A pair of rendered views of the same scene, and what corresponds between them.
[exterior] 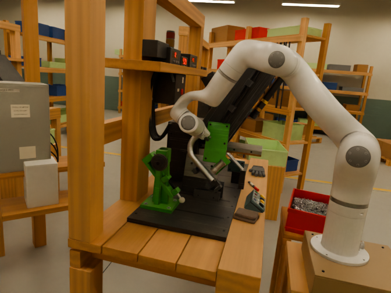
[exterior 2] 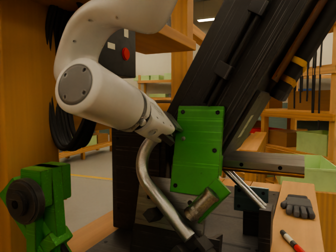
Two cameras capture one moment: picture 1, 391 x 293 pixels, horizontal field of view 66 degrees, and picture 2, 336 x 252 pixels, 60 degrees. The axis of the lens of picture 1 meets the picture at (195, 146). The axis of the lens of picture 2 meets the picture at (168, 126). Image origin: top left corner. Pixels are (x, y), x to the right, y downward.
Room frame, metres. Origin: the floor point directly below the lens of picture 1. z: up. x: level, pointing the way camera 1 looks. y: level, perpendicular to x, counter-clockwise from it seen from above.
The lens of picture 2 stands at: (0.83, -0.17, 1.28)
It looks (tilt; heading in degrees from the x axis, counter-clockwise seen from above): 5 degrees down; 11
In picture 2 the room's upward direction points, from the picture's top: straight up
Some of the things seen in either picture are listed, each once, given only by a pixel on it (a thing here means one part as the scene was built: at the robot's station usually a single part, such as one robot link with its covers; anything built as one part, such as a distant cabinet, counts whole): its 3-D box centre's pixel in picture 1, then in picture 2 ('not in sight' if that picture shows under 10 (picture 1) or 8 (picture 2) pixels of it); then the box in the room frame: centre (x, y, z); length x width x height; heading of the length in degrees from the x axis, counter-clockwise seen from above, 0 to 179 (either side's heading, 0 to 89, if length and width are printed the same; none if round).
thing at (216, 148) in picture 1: (217, 141); (201, 147); (1.54, -0.11, 1.17); 0.13 x 0.12 x 0.20; 167
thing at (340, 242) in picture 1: (343, 226); not in sight; (0.96, -0.54, 1.03); 0.19 x 0.19 x 0.18
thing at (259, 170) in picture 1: (256, 171); (296, 205); (1.91, -0.42, 0.91); 0.20 x 0.11 x 0.03; 171
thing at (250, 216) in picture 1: (246, 214); not in sight; (1.22, -0.25, 0.91); 0.10 x 0.08 x 0.03; 67
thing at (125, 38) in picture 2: (169, 88); (100, 48); (1.57, 0.16, 1.42); 0.17 x 0.12 x 0.15; 167
